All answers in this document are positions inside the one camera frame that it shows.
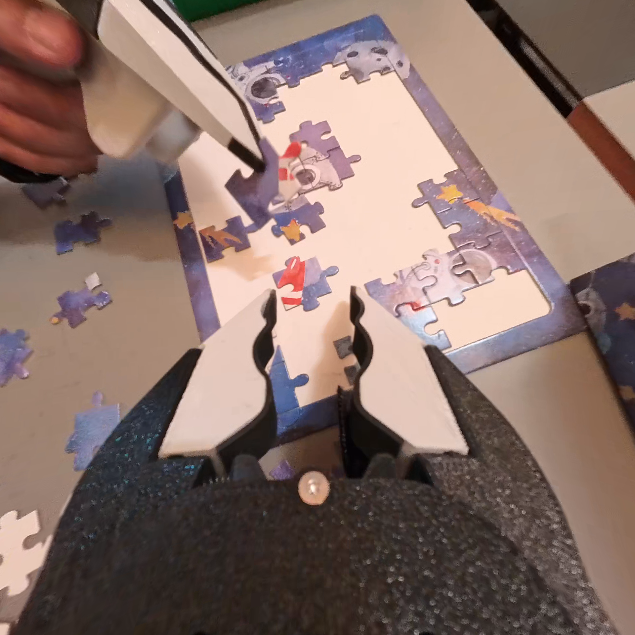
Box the adjacent grey table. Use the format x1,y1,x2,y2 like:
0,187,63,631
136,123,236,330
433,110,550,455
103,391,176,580
466,0,635,200

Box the moon crater puzzle piece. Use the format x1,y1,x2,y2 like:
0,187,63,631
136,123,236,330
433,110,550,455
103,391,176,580
332,42,412,83

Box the white astronaut puzzle piece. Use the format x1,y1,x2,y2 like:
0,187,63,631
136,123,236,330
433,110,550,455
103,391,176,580
397,247,513,305

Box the space print puzzle box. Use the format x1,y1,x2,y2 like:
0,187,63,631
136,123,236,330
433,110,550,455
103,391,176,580
570,258,635,438

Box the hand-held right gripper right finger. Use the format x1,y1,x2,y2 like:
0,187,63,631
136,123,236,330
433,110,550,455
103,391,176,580
349,285,469,465

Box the orange comet tail puzzle piece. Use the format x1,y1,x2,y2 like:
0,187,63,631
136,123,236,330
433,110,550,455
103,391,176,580
198,216,255,264

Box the grey porthole half puzzle piece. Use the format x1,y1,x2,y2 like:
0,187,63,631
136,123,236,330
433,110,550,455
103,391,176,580
293,159,325,191

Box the assembled astronaut puzzle pieces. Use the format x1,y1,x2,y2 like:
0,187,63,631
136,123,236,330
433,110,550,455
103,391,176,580
227,40,412,126

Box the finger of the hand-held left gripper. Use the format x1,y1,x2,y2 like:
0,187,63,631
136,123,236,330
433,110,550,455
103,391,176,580
153,0,263,149
97,0,265,173

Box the blue puzzle piece white corner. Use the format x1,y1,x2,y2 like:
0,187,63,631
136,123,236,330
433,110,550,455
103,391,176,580
50,273,113,329

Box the grey moon puzzle piece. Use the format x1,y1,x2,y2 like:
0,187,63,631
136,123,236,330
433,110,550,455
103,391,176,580
333,337,361,386

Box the red rocket puzzle piece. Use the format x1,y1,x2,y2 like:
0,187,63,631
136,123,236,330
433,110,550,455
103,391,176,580
272,255,340,313

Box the person's left hand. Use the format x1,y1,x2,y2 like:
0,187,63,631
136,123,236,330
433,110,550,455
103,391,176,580
0,0,101,178

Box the joined comet star puzzle pieces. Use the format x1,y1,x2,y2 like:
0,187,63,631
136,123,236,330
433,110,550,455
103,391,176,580
412,170,523,250

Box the pile of puzzle pieces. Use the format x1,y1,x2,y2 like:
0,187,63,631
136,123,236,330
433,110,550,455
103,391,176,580
0,508,54,597

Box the grey satellite puzzle piece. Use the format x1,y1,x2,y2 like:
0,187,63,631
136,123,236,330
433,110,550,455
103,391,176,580
317,143,362,192

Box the blue puzzle piece orange star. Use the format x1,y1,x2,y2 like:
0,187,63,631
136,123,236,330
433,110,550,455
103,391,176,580
271,201,327,245

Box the plain purple puzzle piece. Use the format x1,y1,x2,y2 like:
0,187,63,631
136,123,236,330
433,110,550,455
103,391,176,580
289,120,334,152

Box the purple puzzle piece rocket nose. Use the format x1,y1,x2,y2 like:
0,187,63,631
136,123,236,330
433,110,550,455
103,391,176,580
226,139,304,227

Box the blue space puzzle frame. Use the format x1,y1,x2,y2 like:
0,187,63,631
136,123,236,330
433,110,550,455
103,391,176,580
164,15,589,438

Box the green plastic bin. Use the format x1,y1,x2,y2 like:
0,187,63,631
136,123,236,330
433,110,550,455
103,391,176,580
183,0,279,21

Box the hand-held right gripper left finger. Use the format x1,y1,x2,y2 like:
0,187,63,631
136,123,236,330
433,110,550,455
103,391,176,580
158,288,277,459

